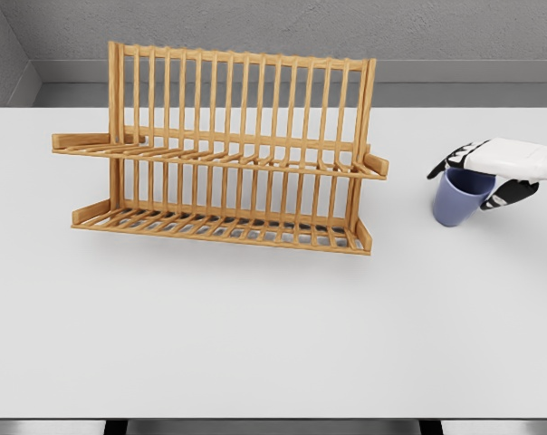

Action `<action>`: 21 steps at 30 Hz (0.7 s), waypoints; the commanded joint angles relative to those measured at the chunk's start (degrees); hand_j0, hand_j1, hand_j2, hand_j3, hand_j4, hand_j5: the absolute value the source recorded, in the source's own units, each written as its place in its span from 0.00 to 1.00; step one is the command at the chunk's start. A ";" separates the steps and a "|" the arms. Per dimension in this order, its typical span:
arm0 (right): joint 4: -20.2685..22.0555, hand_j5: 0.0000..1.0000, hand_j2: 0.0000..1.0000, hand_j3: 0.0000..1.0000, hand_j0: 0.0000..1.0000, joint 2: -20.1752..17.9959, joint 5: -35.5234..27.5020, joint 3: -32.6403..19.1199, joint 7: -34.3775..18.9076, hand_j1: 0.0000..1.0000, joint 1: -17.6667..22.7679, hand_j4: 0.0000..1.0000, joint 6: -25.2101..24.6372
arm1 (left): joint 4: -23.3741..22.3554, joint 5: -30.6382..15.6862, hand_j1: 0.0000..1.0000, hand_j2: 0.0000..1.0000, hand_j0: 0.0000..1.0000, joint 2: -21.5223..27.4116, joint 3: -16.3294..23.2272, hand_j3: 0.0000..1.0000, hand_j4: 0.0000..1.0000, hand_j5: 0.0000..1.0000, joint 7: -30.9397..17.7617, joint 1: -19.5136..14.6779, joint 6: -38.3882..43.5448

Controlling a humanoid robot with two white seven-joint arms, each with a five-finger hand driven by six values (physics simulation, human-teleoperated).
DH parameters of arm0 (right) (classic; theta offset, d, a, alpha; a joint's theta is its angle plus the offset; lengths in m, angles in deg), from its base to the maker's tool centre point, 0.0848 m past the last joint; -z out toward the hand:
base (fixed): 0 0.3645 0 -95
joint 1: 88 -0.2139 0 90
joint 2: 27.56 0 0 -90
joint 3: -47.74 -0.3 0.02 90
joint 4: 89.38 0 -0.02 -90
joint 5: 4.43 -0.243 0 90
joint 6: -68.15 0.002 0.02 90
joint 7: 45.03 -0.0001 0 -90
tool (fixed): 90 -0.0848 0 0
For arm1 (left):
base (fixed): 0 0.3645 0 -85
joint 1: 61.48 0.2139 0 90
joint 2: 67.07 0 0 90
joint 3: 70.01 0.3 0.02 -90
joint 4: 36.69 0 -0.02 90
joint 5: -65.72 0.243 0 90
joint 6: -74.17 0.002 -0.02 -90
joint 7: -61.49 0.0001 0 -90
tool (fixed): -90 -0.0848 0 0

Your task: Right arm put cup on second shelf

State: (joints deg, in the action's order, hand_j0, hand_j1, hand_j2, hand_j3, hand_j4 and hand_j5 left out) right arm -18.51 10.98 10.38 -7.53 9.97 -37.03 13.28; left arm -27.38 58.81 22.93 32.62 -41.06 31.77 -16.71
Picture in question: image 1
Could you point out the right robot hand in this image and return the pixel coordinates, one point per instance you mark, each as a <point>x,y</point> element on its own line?
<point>495,158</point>

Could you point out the blue cup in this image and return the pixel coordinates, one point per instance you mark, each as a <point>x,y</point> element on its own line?
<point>452,204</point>

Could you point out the wooden two-tier dish rack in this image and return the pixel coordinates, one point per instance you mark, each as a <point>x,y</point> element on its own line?
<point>237,154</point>

